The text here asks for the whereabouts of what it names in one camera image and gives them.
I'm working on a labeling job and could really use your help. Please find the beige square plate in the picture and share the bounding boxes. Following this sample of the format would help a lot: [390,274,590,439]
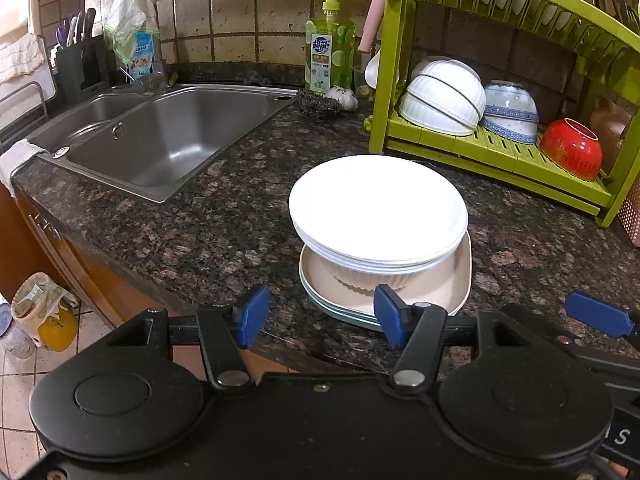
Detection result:
[299,233,472,317]

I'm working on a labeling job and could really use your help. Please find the white round bowl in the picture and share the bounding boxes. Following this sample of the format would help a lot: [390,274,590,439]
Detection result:
[288,155,469,290]

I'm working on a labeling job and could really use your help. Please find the green square plate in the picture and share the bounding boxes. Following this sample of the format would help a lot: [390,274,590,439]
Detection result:
[298,261,382,333]

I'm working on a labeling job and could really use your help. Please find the yellow trash bin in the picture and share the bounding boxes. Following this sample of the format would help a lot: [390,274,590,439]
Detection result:
[11,272,79,352]

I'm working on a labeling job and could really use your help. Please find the red bowl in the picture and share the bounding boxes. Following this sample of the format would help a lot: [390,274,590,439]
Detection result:
[540,118,603,182]

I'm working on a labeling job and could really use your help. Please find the stainless steel sink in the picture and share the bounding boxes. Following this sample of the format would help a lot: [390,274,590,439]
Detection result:
[28,84,295,204]

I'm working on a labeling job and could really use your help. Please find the white ribbed bowl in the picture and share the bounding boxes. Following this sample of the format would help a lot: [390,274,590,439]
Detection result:
[397,60,486,136]

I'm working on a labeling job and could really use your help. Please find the blue patterned bowl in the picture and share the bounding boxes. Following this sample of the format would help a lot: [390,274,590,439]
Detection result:
[482,80,539,144]

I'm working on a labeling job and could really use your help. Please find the black scouring pad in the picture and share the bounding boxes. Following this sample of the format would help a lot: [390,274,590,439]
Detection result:
[295,89,343,120]

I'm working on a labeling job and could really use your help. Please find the green dish rack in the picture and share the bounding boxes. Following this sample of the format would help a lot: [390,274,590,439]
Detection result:
[369,0,639,226]

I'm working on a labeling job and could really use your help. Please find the white dish cloth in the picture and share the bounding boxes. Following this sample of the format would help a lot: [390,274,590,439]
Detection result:
[0,139,47,198]

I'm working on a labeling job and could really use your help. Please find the blue packaged bag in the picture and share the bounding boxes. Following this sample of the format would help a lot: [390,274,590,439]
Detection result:
[116,32,157,80]

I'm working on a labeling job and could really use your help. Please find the green dish soap bottle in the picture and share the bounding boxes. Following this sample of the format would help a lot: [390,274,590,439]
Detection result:
[305,0,356,96]

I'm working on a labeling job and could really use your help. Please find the black knife block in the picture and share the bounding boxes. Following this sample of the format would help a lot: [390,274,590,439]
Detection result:
[54,8,110,105]

